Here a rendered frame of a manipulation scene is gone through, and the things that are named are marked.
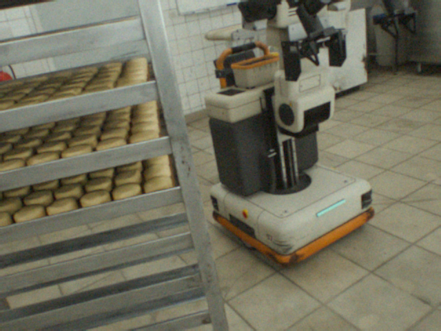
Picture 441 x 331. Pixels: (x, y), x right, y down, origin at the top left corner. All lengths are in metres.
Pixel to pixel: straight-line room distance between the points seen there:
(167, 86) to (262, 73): 1.46
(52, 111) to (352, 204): 1.69
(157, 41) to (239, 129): 1.38
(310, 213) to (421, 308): 0.57
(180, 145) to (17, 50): 0.26
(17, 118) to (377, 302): 1.56
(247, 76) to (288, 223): 0.72
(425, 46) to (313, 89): 3.43
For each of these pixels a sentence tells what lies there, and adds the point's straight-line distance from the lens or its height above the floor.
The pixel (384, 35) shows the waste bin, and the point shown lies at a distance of 5.95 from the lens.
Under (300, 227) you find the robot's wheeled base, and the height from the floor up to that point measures 0.24.
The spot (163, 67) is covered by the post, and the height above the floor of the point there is 1.18.
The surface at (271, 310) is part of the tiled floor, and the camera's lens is 1.85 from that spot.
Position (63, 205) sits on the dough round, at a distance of 0.76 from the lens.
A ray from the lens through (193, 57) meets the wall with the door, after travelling 4.56.
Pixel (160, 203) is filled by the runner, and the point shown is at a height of 0.95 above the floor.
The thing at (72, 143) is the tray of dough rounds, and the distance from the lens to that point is 0.77.
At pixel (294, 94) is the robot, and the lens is 1.79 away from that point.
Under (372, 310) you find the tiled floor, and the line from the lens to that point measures 1.84.
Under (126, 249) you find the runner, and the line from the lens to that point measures 0.74.
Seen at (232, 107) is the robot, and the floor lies 0.77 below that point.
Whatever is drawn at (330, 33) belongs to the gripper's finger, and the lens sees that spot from 1.42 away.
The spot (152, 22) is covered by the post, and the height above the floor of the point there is 1.24.
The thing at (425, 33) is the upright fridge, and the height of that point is 0.49.
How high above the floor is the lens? 1.26
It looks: 23 degrees down
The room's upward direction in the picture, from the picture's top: 10 degrees counter-clockwise
